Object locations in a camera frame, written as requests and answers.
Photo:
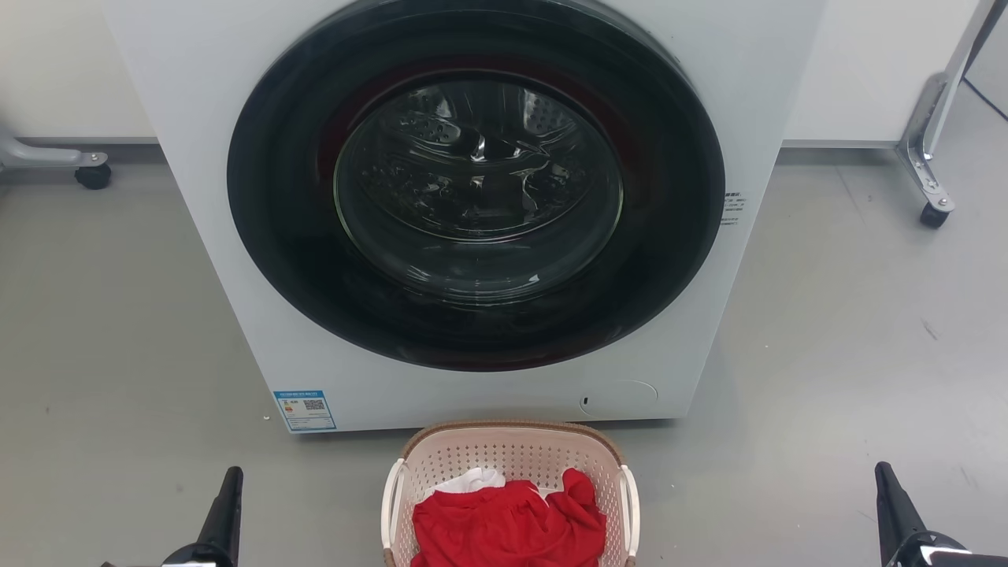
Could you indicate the round filter cover on washer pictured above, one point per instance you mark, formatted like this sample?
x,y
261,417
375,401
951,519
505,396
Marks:
x,y
622,398

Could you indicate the round black washing machine door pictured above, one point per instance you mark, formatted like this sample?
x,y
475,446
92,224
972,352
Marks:
x,y
283,236

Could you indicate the white front-load washing machine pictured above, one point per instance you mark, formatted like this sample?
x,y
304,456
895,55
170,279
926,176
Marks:
x,y
197,157

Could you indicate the small text sticker on washer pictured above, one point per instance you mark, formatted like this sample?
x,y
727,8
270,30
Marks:
x,y
732,208

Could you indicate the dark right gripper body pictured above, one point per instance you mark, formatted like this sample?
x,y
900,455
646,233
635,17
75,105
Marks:
x,y
929,554

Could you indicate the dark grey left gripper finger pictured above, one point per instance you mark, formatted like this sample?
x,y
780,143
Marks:
x,y
223,512

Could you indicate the red garment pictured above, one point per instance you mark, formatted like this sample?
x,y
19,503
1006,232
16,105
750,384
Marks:
x,y
504,528

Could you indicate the blue energy label sticker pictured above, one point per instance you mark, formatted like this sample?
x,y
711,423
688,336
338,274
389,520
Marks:
x,y
305,410

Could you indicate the beige perforated plastic laundry basket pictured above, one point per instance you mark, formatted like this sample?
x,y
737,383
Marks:
x,y
512,453

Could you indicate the white garment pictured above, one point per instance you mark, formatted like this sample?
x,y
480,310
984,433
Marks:
x,y
476,479

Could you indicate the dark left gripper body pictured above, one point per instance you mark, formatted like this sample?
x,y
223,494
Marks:
x,y
205,556

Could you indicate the grey metal leg with caster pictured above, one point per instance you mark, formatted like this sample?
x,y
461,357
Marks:
x,y
925,142
47,156

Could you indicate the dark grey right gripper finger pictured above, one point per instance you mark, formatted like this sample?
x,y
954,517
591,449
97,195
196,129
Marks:
x,y
894,512

